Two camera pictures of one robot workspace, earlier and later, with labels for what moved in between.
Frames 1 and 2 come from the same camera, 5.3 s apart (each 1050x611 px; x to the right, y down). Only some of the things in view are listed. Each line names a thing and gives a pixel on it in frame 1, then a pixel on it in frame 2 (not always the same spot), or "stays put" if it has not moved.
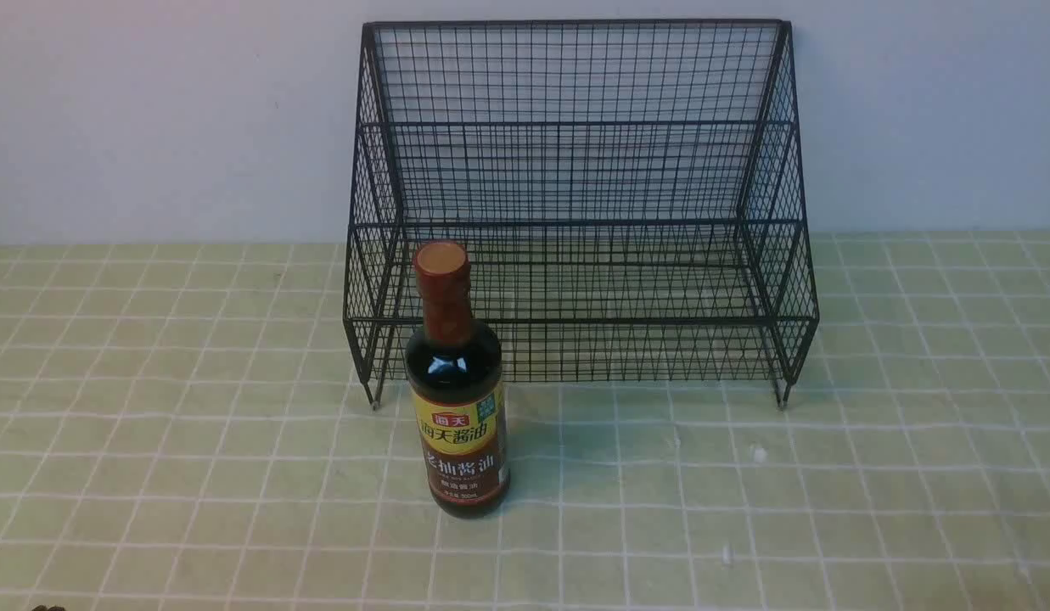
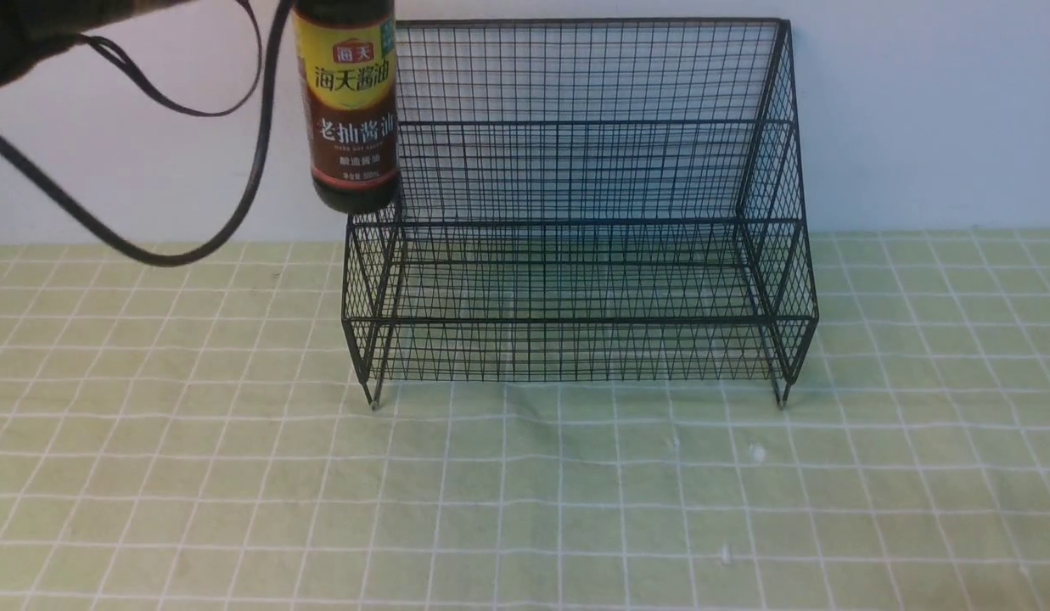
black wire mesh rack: x=628 y=193 stays put
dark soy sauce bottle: x=454 y=376 to x=347 y=52
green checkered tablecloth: x=185 y=427 stays put
